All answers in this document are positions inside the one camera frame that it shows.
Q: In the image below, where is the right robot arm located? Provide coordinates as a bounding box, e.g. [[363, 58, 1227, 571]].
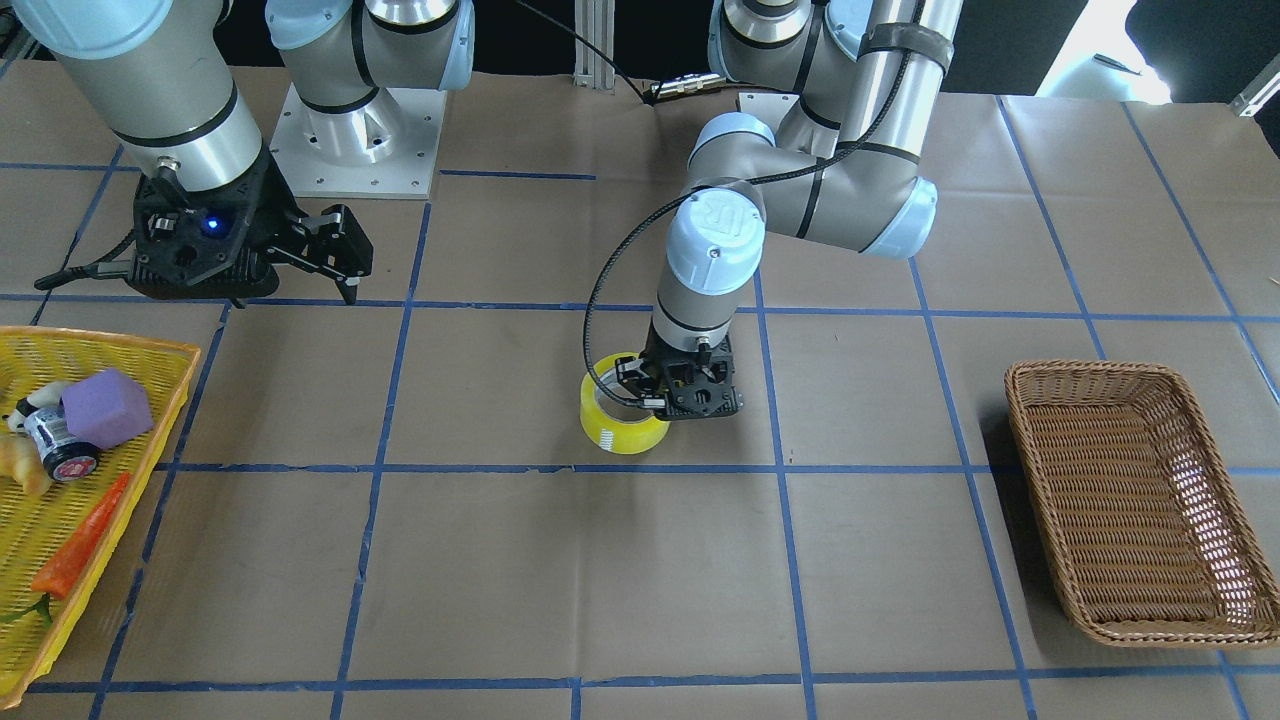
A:
[[13, 1, 475, 305]]

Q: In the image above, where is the green toy stem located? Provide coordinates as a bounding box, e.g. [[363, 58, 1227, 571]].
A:
[[1, 592, 52, 626]]

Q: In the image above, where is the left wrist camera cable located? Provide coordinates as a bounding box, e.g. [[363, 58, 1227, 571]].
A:
[[584, 0, 925, 406]]

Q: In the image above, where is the small drink can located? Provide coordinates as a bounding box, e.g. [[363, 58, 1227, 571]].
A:
[[24, 405, 101, 483]]

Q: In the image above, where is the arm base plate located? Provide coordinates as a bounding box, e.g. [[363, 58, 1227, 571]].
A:
[[736, 91, 797, 133], [269, 87, 451, 200]]

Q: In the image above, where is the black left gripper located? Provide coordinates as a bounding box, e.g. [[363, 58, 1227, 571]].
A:
[[612, 331, 742, 421]]

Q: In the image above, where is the yellow toy croissant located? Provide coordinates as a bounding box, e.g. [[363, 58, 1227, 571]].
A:
[[1, 436, 52, 497]]

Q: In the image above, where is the yellow plastic tray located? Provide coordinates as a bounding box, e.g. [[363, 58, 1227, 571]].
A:
[[1, 325, 204, 708]]

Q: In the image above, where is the metal cable connector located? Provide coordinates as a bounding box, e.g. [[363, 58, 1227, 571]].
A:
[[641, 72, 727, 106]]

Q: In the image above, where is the yellow tape roll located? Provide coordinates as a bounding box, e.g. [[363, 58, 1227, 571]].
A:
[[579, 374, 672, 455]]

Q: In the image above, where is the black white plush toy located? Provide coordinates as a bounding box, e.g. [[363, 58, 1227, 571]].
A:
[[5, 380, 73, 434]]

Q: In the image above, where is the purple foam cube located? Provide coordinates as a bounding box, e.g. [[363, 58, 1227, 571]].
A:
[[60, 368, 154, 450]]

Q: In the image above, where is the orange toy carrot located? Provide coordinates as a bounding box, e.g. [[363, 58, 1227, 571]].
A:
[[29, 471, 132, 600]]

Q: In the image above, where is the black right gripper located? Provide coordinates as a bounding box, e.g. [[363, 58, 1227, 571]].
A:
[[128, 147, 374, 305]]

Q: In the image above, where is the brown wicker basket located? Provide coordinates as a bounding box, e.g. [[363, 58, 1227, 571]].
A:
[[1004, 359, 1277, 648]]

